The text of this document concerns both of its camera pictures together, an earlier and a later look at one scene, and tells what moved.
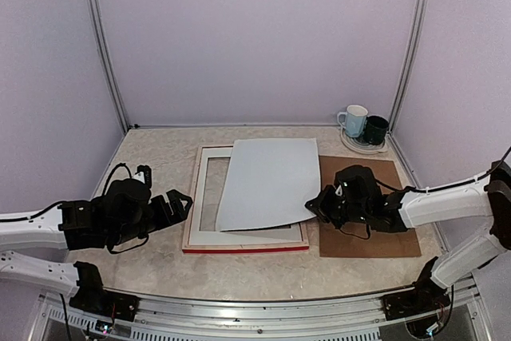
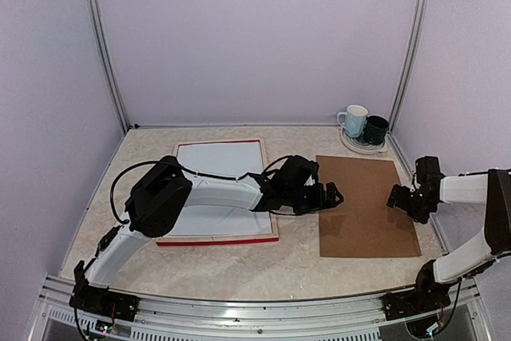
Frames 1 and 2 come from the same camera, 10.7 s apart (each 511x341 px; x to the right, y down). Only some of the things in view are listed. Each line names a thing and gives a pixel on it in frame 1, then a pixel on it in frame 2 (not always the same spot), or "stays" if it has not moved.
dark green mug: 375,129 stays
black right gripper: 319,206 → 422,216
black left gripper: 178,214 → 320,203
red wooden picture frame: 233,247 → 227,159
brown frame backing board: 335,243 stays
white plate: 361,146 stays
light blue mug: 353,120 stays
